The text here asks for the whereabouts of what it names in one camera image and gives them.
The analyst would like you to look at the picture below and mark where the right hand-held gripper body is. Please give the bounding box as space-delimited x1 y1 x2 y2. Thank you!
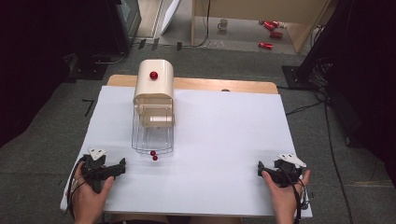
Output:
263 152 308 189

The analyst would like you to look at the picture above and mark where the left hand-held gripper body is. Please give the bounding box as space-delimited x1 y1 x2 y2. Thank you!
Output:
80 147 117 194

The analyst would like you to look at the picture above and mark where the person's right hand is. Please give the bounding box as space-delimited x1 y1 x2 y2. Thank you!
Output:
261 169 312 220

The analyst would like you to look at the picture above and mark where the person's left hand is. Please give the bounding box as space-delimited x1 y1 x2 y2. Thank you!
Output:
71 161 116 220

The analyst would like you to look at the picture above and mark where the clear plastic drawer red knob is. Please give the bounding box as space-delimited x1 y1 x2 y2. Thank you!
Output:
131 104 175 156
134 106 174 161

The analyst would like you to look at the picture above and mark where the white board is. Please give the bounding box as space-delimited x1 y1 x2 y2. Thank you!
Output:
59 85 314 218

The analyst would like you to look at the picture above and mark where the black stand base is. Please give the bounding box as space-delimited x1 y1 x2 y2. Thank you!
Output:
67 53 109 81
281 64 314 91

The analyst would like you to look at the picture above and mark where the wooden table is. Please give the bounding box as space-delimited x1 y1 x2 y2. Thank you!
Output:
106 74 279 95

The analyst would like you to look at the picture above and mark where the black curtain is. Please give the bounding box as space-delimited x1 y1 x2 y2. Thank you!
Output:
0 0 120 149
297 0 396 188

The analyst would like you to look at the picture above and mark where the grey mug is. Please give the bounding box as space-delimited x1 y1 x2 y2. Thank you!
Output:
217 18 230 32

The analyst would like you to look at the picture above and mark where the white panel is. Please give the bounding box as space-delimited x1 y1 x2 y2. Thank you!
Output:
160 0 182 28

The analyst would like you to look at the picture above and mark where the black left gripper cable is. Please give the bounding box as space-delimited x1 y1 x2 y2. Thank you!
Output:
66 156 88 218

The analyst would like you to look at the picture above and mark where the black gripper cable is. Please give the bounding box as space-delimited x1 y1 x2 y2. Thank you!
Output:
279 167 310 224
66 156 88 218

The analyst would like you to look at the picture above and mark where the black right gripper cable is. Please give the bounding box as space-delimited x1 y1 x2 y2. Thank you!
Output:
279 167 310 224

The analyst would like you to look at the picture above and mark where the black floor cable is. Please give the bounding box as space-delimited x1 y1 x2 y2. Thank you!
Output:
285 88 357 224

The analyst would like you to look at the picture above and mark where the black hanging cable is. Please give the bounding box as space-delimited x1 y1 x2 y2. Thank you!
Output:
191 0 212 49

